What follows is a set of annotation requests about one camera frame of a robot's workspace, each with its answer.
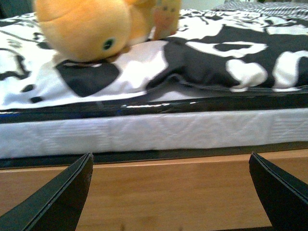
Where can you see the yellow plush duck toy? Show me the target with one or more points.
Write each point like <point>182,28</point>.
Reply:
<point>88,30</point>

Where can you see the wooden bed frame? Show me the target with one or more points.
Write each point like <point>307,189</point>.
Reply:
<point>193,194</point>

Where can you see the black and white patterned duvet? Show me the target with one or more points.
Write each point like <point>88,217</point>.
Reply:
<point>221,51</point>

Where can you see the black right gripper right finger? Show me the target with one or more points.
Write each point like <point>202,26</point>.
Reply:
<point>283,196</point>

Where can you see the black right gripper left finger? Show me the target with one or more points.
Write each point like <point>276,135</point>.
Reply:
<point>57,206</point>

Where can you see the white quilted mattress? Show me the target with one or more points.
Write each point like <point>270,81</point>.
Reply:
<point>195,130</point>

